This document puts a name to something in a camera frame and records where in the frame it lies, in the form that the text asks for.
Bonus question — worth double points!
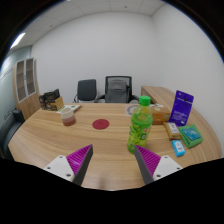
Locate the black armchair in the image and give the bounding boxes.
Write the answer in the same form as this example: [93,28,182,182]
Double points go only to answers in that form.
[0,109,26,159]

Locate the flat round red coaster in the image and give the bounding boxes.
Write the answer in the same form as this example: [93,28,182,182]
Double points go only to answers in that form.
[92,118,111,131]

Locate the ceiling light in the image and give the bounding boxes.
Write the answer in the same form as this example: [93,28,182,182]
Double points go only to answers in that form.
[9,32,27,50]

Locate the printed paper leaflet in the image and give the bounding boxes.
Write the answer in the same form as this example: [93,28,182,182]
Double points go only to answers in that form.
[56,104,82,114]

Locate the green drink bottle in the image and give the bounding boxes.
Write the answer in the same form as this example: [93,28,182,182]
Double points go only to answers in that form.
[127,95,154,154]

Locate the green packet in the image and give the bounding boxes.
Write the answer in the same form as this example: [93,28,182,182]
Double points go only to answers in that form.
[178,124,204,149]

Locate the wooden side desk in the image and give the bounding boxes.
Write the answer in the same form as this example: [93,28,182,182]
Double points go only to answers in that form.
[140,85,178,109]

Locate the white and brown cup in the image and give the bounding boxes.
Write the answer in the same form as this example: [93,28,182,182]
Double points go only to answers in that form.
[60,106,77,127]

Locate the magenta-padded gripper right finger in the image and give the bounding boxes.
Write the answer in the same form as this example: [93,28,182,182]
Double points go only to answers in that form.
[133,144,184,185]

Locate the purple pouch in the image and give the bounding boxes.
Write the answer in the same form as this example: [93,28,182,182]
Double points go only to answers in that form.
[168,89,195,127]

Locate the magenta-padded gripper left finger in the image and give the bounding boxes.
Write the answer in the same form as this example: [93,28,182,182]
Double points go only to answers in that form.
[43,143,94,187]

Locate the stack of dark cardboard boxes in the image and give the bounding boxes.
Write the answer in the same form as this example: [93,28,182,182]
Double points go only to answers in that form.
[38,88,65,112]

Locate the tan snack packet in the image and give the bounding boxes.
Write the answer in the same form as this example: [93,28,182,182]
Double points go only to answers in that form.
[163,121,183,140]

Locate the small blue packet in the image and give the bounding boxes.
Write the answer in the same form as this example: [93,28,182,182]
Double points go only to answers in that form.
[171,139,186,158]

